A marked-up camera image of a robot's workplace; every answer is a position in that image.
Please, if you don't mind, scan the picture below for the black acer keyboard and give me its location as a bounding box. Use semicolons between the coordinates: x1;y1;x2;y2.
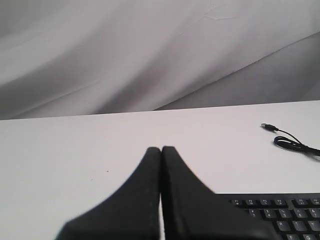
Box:
221;193;320;240

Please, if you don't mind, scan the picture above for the black keyboard usb cable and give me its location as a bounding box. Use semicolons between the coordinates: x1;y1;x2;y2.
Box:
260;122;320;158

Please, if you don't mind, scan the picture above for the grey backdrop cloth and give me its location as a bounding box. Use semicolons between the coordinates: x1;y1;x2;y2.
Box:
0;0;320;120

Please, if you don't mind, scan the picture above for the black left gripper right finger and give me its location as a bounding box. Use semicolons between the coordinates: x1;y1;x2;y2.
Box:
161;146;274;240

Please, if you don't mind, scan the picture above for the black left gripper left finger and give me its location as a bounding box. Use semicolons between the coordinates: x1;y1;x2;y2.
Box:
56;147;160;240

